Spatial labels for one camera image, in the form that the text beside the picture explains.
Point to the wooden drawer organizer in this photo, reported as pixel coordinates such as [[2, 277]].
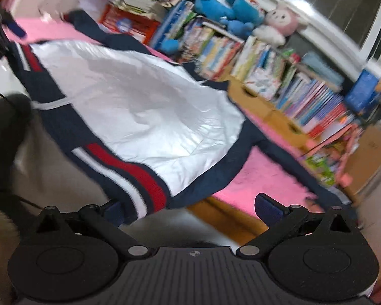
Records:
[[273, 122]]

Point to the pink white plush toy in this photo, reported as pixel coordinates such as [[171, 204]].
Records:
[[278, 25]]

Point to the pink embroidered blanket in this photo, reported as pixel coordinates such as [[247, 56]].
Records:
[[258, 175]]

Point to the large blue plush toy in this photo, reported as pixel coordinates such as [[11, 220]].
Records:
[[239, 17]]

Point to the navy white zip jacket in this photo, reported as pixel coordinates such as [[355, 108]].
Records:
[[151, 134]]

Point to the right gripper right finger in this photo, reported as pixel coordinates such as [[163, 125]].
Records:
[[315, 256]]

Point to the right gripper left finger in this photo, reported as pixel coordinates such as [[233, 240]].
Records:
[[72, 256]]

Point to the stack of paper booklets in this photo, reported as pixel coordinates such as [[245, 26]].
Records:
[[152, 9]]

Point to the small blue plush ball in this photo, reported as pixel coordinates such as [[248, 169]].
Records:
[[170, 47]]

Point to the red plastic crate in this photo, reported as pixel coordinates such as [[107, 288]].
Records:
[[118, 20]]

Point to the pink cardboard stand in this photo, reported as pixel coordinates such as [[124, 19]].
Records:
[[327, 157]]

